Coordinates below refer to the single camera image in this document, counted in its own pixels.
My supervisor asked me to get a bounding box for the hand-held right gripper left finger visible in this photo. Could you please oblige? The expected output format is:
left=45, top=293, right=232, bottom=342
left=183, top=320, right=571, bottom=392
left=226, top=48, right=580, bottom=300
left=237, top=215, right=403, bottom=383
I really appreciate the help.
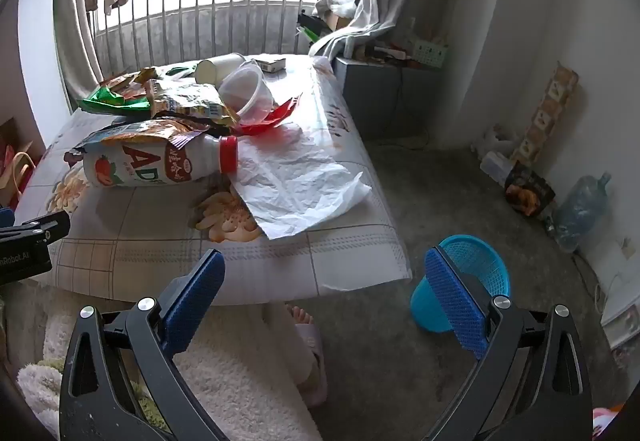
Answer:
left=59, top=248, right=226, bottom=441

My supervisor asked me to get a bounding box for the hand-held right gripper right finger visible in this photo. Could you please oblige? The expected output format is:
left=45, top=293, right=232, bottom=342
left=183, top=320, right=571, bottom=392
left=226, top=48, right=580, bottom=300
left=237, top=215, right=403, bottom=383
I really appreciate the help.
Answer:
left=422, top=245, right=596, bottom=441

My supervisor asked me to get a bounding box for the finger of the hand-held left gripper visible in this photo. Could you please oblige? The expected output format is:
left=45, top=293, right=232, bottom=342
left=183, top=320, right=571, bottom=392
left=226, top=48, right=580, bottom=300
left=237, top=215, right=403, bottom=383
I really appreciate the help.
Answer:
left=0, top=210, right=71, bottom=247

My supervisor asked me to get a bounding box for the blue plastic basket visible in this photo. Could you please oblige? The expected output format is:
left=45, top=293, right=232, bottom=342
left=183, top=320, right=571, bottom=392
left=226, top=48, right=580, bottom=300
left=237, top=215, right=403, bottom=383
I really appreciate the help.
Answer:
left=410, top=235, right=511, bottom=333

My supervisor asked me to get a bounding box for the white plastic bag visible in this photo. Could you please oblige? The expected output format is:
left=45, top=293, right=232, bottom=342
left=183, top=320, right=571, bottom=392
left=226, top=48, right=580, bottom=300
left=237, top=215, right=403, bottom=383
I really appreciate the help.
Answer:
left=230, top=121, right=373, bottom=242

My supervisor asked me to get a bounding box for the floral plastic tablecloth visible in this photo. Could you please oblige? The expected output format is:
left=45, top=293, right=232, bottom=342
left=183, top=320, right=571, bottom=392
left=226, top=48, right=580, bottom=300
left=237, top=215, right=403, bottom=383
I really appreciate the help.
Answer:
left=12, top=56, right=413, bottom=307

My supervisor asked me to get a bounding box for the white fleece clothing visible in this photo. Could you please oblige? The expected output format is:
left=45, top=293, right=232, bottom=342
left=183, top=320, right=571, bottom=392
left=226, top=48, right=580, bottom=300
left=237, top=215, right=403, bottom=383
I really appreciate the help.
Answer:
left=15, top=303, right=326, bottom=441

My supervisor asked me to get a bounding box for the person's bare foot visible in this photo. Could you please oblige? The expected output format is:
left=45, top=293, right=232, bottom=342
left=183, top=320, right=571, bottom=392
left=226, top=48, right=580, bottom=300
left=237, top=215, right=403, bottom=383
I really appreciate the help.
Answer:
left=286, top=303, right=321, bottom=392

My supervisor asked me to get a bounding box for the green fleece cloth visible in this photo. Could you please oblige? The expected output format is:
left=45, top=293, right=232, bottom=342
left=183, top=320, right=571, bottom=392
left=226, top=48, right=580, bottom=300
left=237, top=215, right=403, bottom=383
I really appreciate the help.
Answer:
left=37, top=358, right=168, bottom=429

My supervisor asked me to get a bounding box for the white bottle with red cap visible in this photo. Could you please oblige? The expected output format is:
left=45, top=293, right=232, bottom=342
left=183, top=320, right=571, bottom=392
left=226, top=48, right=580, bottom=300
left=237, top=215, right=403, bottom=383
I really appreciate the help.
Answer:
left=82, top=136, right=240, bottom=189

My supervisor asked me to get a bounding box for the dark snack bag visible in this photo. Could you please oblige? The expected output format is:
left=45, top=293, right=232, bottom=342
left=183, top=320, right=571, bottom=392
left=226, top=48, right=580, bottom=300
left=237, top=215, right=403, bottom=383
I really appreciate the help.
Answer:
left=505, top=162, right=556, bottom=219

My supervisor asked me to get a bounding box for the white plastic container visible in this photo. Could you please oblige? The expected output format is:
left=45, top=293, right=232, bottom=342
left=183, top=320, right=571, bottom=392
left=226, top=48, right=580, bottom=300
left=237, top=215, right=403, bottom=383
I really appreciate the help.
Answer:
left=480, top=151, right=516, bottom=184

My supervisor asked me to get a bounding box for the orange snack bag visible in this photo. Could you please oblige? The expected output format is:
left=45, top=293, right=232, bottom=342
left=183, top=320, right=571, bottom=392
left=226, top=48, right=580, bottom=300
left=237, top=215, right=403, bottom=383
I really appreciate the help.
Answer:
left=82, top=118, right=211, bottom=152

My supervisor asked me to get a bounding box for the green snack bag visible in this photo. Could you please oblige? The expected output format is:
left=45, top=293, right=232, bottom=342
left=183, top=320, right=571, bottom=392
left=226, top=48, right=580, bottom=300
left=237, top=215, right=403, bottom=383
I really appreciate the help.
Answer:
left=77, top=86, right=151, bottom=116

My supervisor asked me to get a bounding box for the large clear water jug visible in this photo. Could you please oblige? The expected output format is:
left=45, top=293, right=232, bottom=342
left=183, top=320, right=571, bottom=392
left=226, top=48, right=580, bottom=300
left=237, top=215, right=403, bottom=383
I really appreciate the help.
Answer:
left=552, top=172, right=612, bottom=252

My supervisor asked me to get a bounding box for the orange golden snack packet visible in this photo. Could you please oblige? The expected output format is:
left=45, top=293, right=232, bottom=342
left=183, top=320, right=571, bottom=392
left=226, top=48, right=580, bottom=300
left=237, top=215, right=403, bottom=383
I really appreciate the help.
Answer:
left=102, top=73, right=141, bottom=96

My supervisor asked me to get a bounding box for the crumpled translucent bag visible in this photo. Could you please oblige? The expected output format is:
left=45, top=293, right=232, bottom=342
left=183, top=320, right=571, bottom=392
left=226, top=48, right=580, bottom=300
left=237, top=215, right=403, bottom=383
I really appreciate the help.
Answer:
left=482, top=123, right=521, bottom=152

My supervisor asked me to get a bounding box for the small golden snack packet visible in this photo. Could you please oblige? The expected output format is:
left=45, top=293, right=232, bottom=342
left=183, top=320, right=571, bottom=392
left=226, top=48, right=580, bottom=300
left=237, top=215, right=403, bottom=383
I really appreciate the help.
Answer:
left=135, top=67, right=161, bottom=94

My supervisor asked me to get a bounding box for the large golden snack packet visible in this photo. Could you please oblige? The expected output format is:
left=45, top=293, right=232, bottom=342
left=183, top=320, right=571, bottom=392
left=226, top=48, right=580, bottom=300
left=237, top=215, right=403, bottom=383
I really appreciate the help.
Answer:
left=150, top=83, right=236, bottom=126

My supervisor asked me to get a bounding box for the red wrapper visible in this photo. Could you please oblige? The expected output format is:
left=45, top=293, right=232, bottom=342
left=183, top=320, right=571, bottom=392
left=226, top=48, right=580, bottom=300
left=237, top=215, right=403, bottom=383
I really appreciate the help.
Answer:
left=235, top=93, right=304, bottom=136

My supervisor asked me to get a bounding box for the clear plastic container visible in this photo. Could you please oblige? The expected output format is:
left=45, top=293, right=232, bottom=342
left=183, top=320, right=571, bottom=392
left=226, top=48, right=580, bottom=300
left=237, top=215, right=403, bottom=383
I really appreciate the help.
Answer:
left=217, top=61, right=277, bottom=126

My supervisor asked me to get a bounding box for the printed cardboard carton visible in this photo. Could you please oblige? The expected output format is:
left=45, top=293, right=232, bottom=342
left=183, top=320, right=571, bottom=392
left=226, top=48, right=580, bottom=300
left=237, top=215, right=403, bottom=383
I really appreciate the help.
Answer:
left=510, top=62, right=580, bottom=166

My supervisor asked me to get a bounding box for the grey cabinet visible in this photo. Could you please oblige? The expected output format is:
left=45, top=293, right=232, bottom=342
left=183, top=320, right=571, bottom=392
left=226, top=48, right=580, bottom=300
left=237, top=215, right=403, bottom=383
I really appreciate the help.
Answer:
left=332, top=56, right=451, bottom=139

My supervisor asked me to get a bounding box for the white paper cup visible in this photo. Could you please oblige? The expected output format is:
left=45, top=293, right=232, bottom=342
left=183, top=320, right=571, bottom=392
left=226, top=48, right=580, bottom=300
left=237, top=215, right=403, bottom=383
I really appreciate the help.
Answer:
left=195, top=53, right=247, bottom=86

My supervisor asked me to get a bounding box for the golden white tissue pack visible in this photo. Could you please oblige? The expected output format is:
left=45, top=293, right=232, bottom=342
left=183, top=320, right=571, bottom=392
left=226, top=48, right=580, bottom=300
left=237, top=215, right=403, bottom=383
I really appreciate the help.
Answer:
left=252, top=55, right=287, bottom=73

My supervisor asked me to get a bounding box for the black and green box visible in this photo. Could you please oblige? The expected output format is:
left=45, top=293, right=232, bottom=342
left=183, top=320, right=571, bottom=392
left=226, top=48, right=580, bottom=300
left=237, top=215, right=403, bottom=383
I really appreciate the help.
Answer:
left=297, top=13, right=333, bottom=44

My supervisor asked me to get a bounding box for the cardboard box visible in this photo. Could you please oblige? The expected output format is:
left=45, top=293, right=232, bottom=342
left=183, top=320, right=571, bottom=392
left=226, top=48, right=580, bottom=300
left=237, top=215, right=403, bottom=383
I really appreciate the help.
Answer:
left=315, top=0, right=366, bottom=32

